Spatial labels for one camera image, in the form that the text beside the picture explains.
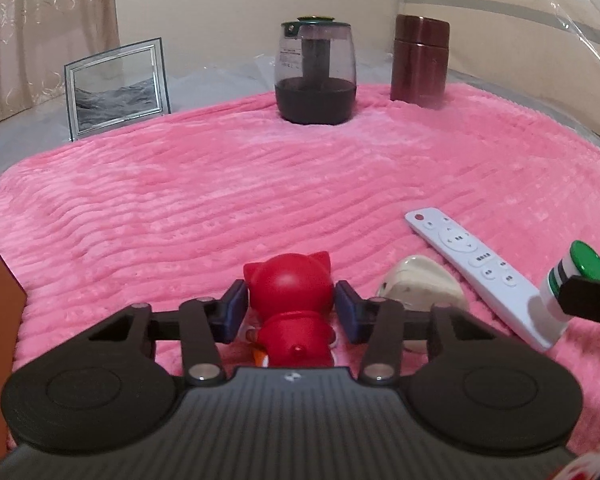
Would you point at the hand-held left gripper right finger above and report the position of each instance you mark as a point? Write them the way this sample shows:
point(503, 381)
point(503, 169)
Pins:
point(347, 312)

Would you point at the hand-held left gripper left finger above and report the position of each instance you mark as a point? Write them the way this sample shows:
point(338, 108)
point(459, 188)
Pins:
point(235, 310)

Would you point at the green lid white bottle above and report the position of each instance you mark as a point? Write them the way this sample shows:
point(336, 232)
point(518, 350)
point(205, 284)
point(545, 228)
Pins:
point(585, 260)

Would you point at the red cat figurine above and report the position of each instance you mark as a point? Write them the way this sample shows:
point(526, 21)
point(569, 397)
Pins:
point(290, 285)

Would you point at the white computer mouse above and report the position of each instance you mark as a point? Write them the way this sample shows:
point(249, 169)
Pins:
point(420, 280)

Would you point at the pink ribbed blanket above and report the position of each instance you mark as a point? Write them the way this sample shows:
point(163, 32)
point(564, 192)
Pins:
point(205, 200)

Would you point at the white remote control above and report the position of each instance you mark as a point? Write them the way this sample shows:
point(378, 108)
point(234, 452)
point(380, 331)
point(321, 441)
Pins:
point(472, 260)

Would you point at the red white printed object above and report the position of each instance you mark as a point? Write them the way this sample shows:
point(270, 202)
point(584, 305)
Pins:
point(580, 465)

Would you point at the glass jar with dark base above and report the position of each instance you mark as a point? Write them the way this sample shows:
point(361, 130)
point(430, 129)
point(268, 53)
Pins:
point(314, 100)

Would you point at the plastic-covered mattress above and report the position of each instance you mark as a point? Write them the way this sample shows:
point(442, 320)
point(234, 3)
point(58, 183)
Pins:
point(215, 85)

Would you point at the plastic-wrapped wooden headboard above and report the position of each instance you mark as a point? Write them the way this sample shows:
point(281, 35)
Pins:
point(520, 35)

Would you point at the maroon thermos flask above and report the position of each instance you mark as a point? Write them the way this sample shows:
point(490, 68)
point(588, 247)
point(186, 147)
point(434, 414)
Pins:
point(420, 65)

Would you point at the beige patterned curtain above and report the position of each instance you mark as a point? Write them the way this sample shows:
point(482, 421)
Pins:
point(40, 25)

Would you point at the silver picture frame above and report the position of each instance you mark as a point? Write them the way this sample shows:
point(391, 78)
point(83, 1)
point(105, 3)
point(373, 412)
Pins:
point(115, 95)

